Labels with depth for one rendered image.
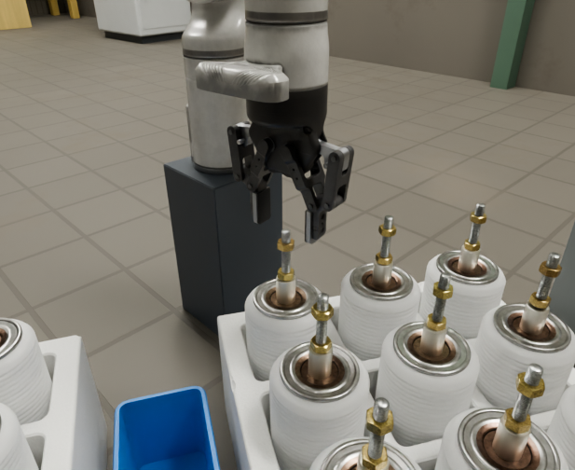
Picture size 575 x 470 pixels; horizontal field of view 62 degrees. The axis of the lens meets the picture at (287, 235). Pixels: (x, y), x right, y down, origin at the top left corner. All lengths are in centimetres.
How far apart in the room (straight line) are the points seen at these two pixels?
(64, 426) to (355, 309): 33
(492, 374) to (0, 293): 93
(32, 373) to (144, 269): 56
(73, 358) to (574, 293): 63
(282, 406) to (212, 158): 42
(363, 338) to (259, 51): 35
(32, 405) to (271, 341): 26
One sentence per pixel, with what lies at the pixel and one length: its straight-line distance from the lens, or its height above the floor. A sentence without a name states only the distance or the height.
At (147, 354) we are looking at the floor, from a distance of 88.
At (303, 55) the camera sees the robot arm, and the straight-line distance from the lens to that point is 41.
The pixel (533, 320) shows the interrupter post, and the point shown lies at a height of 27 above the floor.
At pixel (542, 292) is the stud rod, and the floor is 30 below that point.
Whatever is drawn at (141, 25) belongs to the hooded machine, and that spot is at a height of 14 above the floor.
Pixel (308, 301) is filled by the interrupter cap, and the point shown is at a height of 25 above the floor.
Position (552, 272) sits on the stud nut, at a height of 33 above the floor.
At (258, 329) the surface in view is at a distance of 53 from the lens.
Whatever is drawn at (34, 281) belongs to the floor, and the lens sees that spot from 115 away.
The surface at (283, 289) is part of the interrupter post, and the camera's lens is 53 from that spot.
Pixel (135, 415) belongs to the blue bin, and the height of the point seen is 10.
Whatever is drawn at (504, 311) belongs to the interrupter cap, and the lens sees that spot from 58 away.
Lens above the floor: 59
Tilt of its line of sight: 30 degrees down
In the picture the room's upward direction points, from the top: straight up
